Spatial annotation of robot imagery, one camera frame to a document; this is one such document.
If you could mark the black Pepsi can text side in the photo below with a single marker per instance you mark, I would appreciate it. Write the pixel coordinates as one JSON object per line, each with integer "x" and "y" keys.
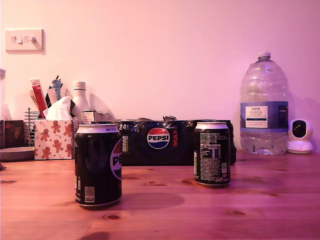
{"x": 212, "y": 152}

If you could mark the Pepsi Max multipack black wrap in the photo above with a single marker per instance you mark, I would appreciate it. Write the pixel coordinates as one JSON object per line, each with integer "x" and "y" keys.
{"x": 160, "y": 152}

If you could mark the black Pepsi can logo side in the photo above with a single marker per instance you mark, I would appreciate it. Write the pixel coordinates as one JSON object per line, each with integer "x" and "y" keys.
{"x": 97, "y": 155}

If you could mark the small pale cardboard box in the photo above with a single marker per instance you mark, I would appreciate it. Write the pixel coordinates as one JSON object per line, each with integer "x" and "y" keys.
{"x": 93, "y": 116}

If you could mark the white bottle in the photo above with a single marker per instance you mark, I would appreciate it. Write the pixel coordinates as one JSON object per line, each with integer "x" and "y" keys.
{"x": 80, "y": 96}

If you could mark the white tissue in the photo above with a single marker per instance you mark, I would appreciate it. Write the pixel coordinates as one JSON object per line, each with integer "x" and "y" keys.
{"x": 58, "y": 108}

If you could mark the blue topped packet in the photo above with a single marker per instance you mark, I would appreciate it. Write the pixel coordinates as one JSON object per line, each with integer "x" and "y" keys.
{"x": 57, "y": 87}

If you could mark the gingerbread print tissue box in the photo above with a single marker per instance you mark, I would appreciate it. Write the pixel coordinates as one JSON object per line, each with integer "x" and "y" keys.
{"x": 53, "y": 140}

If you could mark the large clear water bottle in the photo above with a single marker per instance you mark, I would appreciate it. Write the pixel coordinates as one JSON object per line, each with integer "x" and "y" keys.
{"x": 264, "y": 87}

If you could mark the white striped packet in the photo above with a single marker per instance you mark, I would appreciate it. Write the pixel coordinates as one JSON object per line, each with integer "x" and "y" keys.
{"x": 52, "y": 96}

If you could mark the red sachet packet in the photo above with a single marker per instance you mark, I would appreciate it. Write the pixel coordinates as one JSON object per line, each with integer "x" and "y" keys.
{"x": 39, "y": 98}

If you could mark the pale sachet packet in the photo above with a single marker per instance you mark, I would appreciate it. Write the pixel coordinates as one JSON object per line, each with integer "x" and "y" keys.
{"x": 34, "y": 81}

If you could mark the dark box with red print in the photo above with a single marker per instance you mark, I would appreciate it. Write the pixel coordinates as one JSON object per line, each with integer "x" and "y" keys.
{"x": 14, "y": 133}

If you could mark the grey plate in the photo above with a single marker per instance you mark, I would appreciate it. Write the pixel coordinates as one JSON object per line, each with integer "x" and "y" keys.
{"x": 16, "y": 153}

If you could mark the small white round camera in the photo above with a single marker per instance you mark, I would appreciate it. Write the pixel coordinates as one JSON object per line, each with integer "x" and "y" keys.
{"x": 300, "y": 140}

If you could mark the white wall light switch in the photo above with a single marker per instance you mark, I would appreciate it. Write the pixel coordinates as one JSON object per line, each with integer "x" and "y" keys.
{"x": 25, "y": 41}

